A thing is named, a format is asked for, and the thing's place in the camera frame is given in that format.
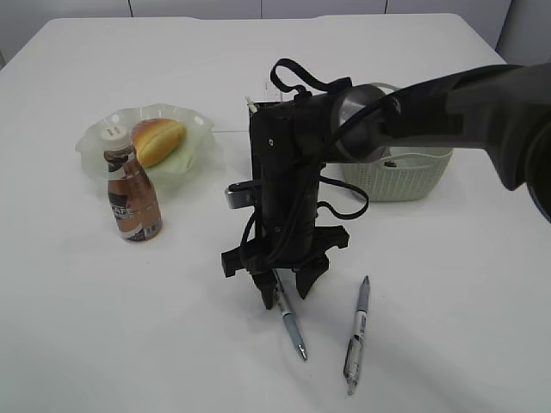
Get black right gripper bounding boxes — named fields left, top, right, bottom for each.
left=221, top=225, right=350, bottom=310

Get blue grip pen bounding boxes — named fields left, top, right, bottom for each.
left=272, top=268, right=308, bottom=361

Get grey white pen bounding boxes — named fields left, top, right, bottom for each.
left=343, top=276, right=370, bottom=396

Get brown coffee bottle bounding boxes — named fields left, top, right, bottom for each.
left=101, top=126, right=163, bottom=242

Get yellow grip pen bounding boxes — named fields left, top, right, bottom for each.
left=245, top=96, right=258, bottom=116

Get sugared bread bun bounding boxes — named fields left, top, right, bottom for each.
left=131, top=118, right=187, bottom=168

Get clear plastic ruler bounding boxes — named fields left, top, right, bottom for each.
left=263, top=79, right=283, bottom=102

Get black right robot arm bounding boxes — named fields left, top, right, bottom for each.
left=221, top=59, right=550, bottom=308

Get black mesh pen holder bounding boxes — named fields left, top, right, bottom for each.
left=249, top=102, right=282, bottom=180

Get green plastic basket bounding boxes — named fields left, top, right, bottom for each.
left=339, top=82, right=454, bottom=203

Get green wavy glass plate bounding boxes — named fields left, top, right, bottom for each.
left=75, top=103, right=214, bottom=194

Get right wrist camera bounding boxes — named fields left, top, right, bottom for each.
left=225, top=180, right=262, bottom=210

